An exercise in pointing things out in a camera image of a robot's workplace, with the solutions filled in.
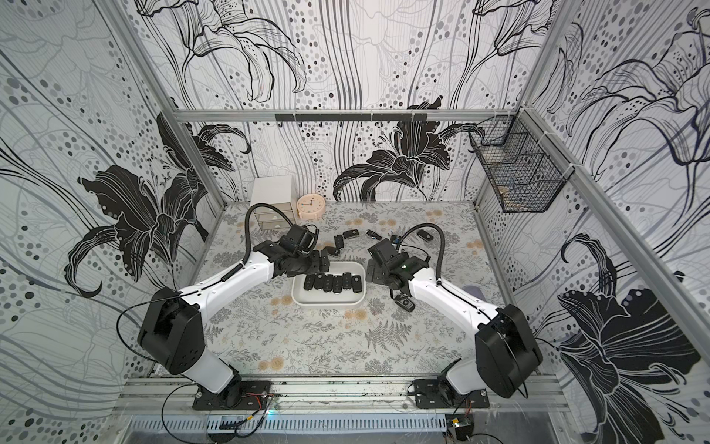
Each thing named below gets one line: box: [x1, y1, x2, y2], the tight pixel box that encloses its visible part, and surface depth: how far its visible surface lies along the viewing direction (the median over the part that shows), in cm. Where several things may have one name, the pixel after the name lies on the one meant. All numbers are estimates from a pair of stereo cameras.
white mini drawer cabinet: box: [250, 175, 298, 231], surface depth 107 cm
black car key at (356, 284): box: [351, 275, 363, 294], surface depth 95 cm
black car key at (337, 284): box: [332, 275, 343, 294], surface depth 95 cm
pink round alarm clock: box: [295, 193, 327, 221], surface depth 117 cm
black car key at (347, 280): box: [342, 271, 353, 290], surface depth 95 cm
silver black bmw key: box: [394, 295, 417, 313], surface depth 90 cm
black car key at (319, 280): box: [314, 271, 325, 291], surface depth 95 cm
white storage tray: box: [291, 260, 368, 307], surface depth 92 cm
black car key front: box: [323, 273, 334, 293], surface depth 95 cm
